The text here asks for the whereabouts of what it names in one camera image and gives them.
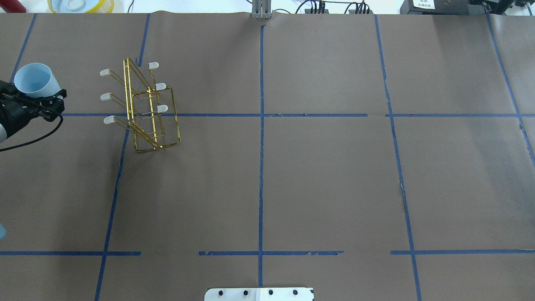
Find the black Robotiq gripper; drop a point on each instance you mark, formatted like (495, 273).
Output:
(17, 113)

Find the light blue plastic cup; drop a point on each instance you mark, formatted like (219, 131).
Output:
(36, 80)

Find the red cylinder object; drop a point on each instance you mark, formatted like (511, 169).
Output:
(12, 6)

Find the yellow tape roll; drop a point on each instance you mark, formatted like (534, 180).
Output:
(81, 6)

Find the black power strip plugs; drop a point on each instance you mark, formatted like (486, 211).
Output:
(341, 7)

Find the black electronics box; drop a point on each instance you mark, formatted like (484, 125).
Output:
(454, 7)

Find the gold wire cup holder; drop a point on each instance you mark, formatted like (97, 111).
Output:
(150, 107)

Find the grey metal camera post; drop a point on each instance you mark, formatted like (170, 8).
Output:
(261, 9)

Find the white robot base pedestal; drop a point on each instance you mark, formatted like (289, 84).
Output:
(260, 294)

